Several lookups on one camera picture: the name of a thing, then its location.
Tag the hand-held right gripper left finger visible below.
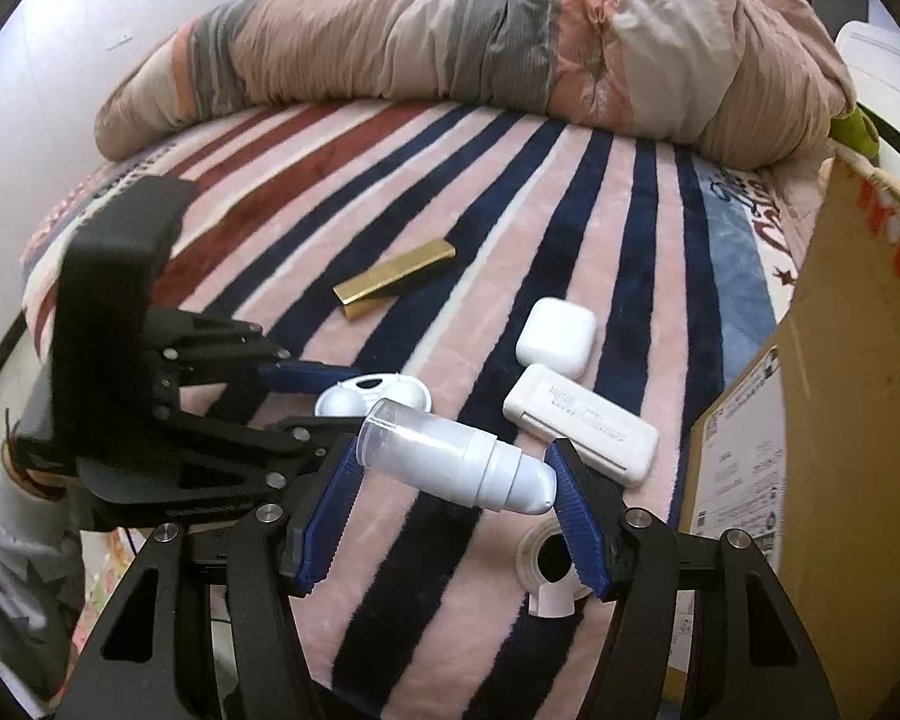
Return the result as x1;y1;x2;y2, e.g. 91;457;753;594
54;451;370;720

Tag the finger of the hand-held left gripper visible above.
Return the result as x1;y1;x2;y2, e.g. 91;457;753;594
144;307;362;410
75;409;365;537

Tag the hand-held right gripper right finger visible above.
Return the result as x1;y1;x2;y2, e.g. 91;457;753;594
543;436;827;720

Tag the white contact lens case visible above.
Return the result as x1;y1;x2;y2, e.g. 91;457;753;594
313;372;433;421

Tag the white pump bottle clear cap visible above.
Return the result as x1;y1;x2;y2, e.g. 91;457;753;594
355;397;559;517

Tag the person's left forearm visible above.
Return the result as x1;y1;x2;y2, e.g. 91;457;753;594
0;439;85;698

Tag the white tape roll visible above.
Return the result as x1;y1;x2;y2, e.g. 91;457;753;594
514;519;595;620

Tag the white flat rectangular case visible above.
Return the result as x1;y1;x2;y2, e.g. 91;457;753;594
502;364;659;487

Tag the gold rectangular box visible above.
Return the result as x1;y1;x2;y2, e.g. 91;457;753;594
333;240;457;322

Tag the white earbuds case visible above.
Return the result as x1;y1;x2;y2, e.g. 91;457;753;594
514;297;598;380

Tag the pale printed cloth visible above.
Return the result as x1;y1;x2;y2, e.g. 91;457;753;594
73;528;155;653

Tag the striped blanket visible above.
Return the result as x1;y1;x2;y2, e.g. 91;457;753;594
18;96;835;720

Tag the cardboard box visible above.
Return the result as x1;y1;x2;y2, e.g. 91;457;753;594
661;156;900;720

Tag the rolled beige quilt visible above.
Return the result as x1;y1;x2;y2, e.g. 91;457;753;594
93;0;857;170

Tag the green plush toy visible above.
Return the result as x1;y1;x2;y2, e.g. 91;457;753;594
829;103;883;166

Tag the white appliance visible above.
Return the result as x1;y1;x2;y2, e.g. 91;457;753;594
834;19;900;158

